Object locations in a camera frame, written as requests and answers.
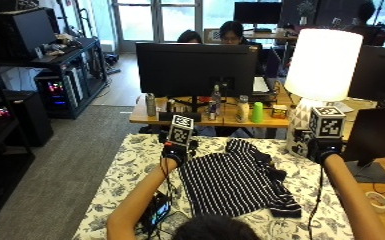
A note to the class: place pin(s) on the white marker cube glove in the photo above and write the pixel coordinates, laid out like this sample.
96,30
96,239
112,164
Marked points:
327,122
180,130

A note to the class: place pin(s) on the person's right hand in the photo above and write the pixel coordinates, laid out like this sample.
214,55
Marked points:
323,149

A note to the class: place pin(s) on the black device with screen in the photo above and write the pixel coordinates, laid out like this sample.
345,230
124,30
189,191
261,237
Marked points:
157,210

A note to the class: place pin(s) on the green plastic cup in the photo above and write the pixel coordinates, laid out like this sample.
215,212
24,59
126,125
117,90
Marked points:
257,112

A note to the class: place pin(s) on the patterned lamp base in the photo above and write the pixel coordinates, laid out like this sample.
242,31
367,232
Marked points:
297,126

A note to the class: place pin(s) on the person's left hand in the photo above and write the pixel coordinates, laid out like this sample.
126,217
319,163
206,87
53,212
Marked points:
174,152

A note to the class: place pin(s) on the black monitor with stand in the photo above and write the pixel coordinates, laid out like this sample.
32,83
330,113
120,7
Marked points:
375,136

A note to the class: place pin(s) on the wooden desk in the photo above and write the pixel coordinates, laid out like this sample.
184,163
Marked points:
226,123

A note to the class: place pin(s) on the large black monitor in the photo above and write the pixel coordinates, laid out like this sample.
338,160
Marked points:
196,70

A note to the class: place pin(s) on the white marker cube left glove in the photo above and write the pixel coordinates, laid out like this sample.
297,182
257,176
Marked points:
180,130

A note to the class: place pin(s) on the floral white tablecloth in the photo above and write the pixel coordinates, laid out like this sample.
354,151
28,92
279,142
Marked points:
120,173

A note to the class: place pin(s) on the glass door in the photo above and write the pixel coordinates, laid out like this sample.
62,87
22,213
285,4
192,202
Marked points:
156,20

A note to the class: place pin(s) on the white tape roll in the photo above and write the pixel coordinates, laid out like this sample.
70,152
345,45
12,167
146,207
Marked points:
377,202

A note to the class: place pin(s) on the black shelf unit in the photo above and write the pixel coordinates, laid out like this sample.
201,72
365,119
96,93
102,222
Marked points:
0,173

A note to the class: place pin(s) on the computer tower with coloured lights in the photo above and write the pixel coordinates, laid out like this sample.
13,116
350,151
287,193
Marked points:
58,90

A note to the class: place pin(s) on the black white striped shirt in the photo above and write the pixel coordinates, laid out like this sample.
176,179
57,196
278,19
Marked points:
226,180

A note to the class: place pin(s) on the small dark bottle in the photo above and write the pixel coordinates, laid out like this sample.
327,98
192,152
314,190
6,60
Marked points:
170,106

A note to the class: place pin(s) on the black background monitor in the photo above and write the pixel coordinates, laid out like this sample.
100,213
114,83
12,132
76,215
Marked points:
257,12

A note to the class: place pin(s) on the black computer tower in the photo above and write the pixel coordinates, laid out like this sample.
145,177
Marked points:
25,31

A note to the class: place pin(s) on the black metal rack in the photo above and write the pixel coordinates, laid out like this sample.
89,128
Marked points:
73,66

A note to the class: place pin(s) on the clear plastic bottle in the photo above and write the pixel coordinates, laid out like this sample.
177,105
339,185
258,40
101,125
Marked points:
214,100

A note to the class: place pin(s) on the white marker cube right glove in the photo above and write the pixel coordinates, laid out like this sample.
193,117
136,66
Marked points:
327,122

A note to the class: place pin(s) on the white lamp shade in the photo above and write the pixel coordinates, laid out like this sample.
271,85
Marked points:
322,63

